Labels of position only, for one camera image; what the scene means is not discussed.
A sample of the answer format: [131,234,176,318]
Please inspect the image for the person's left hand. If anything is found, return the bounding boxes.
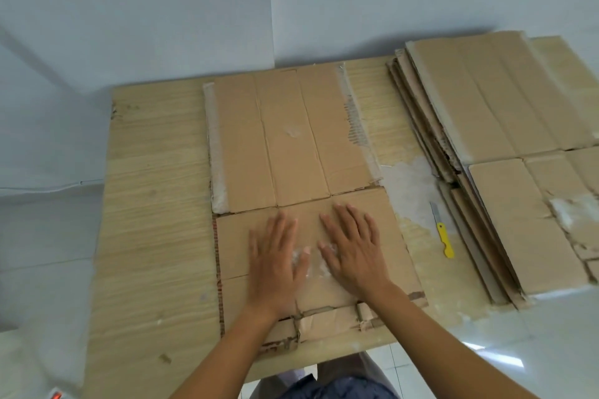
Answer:
[248,211,311,321]

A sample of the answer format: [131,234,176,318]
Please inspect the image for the person's right hand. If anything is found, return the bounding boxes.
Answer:
[318,203,392,304]

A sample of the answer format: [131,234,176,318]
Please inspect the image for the yellow utility knife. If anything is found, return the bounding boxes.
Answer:
[429,201,455,260]

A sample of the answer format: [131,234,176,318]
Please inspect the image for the person's right forearm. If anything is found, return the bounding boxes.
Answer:
[364,281,543,399]

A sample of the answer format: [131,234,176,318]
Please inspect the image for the person's left forearm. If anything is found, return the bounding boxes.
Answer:
[170,302,281,399]

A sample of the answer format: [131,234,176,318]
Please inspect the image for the person's grey trousers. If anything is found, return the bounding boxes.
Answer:
[250,350,392,399]

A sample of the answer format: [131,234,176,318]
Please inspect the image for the light wooden table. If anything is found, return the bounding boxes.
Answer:
[82,36,599,399]

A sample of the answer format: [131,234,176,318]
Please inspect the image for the white cable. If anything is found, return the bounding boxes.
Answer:
[0,178,105,195]

